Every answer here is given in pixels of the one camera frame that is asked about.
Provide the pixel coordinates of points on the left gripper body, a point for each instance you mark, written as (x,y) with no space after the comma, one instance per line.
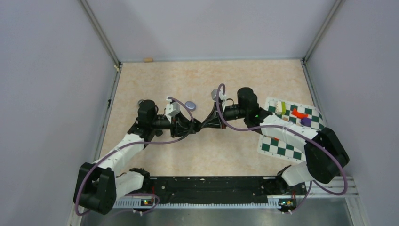
(174,128)

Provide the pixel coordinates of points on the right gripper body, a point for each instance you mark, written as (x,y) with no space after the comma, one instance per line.
(230,112)

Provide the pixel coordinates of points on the purple earbud charging case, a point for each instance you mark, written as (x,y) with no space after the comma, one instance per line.
(191,106)

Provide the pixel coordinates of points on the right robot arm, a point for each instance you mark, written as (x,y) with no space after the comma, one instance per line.
(325,156)

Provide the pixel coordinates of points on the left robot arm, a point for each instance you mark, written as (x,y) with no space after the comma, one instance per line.
(99,184)

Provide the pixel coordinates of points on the yellow-green white block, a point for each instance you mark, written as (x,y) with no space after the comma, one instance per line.
(280,108)

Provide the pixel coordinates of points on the red block upper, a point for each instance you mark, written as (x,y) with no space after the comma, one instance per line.
(298,114)

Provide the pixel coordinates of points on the purple block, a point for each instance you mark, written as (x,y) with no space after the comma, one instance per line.
(306,121)

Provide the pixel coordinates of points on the green white chessboard mat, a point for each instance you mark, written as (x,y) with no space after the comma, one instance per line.
(293,150)

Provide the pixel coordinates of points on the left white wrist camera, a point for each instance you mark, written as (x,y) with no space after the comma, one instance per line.
(172,109)

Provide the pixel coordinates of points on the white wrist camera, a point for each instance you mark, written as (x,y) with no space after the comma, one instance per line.
(221,94)
(172,109)

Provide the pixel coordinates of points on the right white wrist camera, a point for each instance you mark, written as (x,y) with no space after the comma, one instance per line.
(221,94)

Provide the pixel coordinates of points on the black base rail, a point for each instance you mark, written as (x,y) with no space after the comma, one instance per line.
(221,192)

